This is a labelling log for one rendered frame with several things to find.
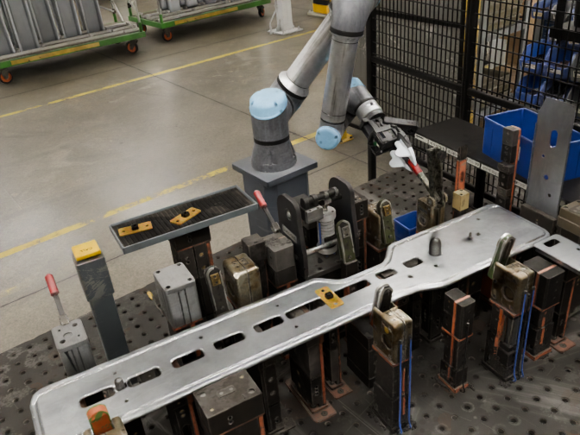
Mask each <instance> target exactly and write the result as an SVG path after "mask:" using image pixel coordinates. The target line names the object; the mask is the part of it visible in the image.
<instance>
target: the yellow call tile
mask: <svg viewBox="0 0 580 435"><path fill-rule="evenodd" d="M72 252H73V254H74V256H75V258H76V261H77V262H78V261H81V260H84V259H86V258H89V257H92V256H95V255H99V254H101V250H100V248H99V247H98V244H97V242H96V241H95V240H91V241H89V242H86V243H81V244H79V245H76V246H73V247H72Z"/></svg>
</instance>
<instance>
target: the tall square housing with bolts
mask: <svg viewBox="0 0 580 435"><path fill-rule="evenodd" d="M153 275H154V280H155V284H156V287H157V292H158V295H159V299H160V303H161V310H162V312H163V314H164V316H165V317H166V319H167V324H168V329H169V332H170V336H172V335H173V334H176V333H178V332H181V331H184V330H186V329H189V328H191V327H194V326H195V325H199V324H201V322H200V321H201V320H203V317H202V313H201V309H200V304H199V297H198V292H197V288H196V282H195V279H194V278H193V276H192V275H191V273H190V272H189V271H188V269H187V268H186V266H185V265H184V264H183V263H182V262H178V263H175V264H174V265H171V266H168V267H165V268H162V269H159V270H156V271H154V272H153ZM201 355H203V356H204V353H203V352H202V350H197V351H194V352H193V353H191V354H188V355H186V356H183V357H181V358H178V359H176V360H177V362H178V363H179V365H180V366H184V365H186V364H187V363H186V362H187V361H189V360H191V359H193V358H195V357H197V356H201ZM192 405H193V409H194V412H195V417H196V418H197V417H198V413H197V409H196V406H195V402H194V401H193V402H192Z"/></svg>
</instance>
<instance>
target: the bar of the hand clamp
mask: <svg viewBox="0 0 580 435"><path fill-rule="evenodd" d="M426 153H427V166H428V179H429V192H430V196H431V197H433V198H434V199H435V208H436V207H437V194H438V196H439V197H440V198H441V199H440V201H439V202H438V203H439V204H441V205H444V182H443V167H442V161H443V160H444V159H445V158H446V152H445V151H444V150H441V148H439V147H433V148H429V149H427V150H426ZM436 192H437V194H436Z"/></svg>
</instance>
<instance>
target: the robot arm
mask: <svg viewBox="0 0 580 435"><path fill-rule="evenodd" d="M379 2H380V0H331V1H330V3H329V5H328V6H329V13H328V15H327V16H326V17H325V19H324V20H323V21H322V23H321V24H320V25H319V27H318V29H317V30H316V31H315V33H314V34H313V36H312V37H311V39H310V40H309V41H308V42H307V43H306V45H305V47H304V48H303V49H302V51H301V52H300V54H299V55H298V57H297V58H296V60H295V61H294V62H293V64H292V65H291V66H290V67H289V69H288V70H287V71H284V72H281V73H280V74H279V75H278V77H277V78H276V80H275V81H274V83H273V84H272V85H271V86H270V87H269V88H267V89H262V90H260V91H257V92H256V93H254V94H253V95H252V96H251V98H250V100H249V112H250V115H251V122H252V130H253V137H254V146H253V150H252V155H251V158H250V160H251V166H252V167H253V168H254V169H255V170H256V171H259V172H264V173H276V172H281V171H285V170H288V169H289V168H291V167H293V166H294V165H295V164H296V163H297V155H296V153H295V150H294V148H293V144H292V143H291V141H290V136H289V126H288V121H289V120H290V118H291V117H292V116H293V114H294V113H295V111H296V110H297V109H298V108H299V107H300V106H301V104H302V103H303V101H304V100H305V99H306V97H307V96H308V94H309V89H308V87H309V85H310V84H311V83H312V82H313V80H314V79H315V78H316V77H317V75H318V74H319V72H320V71H321V70H322V68H323V67H324V66H325V64H326V63H327V61H329V63H328V69H327V75H326V81H325V93H324V98H323V104H322V110H321V117H320V123H319V128H318V130H317V133H316V136H315V139H316V143H317V144H318V145H319V146H320V147H321V148H322V149H326V150H330V149H334V148H335V147H336V146H337V145H338V144H339V143H340V141H341V138H342V136H343V134H344V132H345V130H346V129H347V127H348V125H349V124H350V122H351V121H352V120H353V119H354V118H355V117H356V116H357V117H358V119H359V120H360V122H361V124H360V125H359V128H360V129H361V131H362V132H363V133H364V134H365V136H366V137H367V139H368V140H369V141H368V146H369V148H370V149H371V150H372V152H373V153H374V155H375V156H378V155H381V153H386V152H387V151H390V155H391V157H392V160H391V161H390V162H389V165H390V166H391V167H404V168H405V169H407V170H409V171H411V172H412V171H413V170H412V168H411V167H410V165H409V164H408V159H407V157H409V159H410V161H411V162H412V164H414V166H416V165H417V163H416V158H415V155H414V152H413V148H412V144H411V143H410V141H409V139H408V137H407V135H410V136H414V135H415V134H416V131H417V129H418V127H419V125H418V121H414V120H407V119H401V118H395V117H385V114H384V112H383V111H382V109H381V107H380V106H379V104H378V103H377V102H376V101H375V99H374V98H373V97H372V95H371V94H370V93H369V91H368V90H367V88H366V86H365V85H364V84H363V83H362V82H361V80H360V79H358V78H352V75H353V70H354V65H355V60H356V50H357V45H358V40H359V39H360V38H361V37H363V32H364V28H365V24H366V22H367V20H368V18H369V15H370V13H371V12H372V11H373V9H374V8H375V7H376V6H377V5H378V3H379ZM373 146H375V151H376V152H377V151H379V152H377V153H375V152H374V150H373V149H372V148H371V147H373Z"/></svg>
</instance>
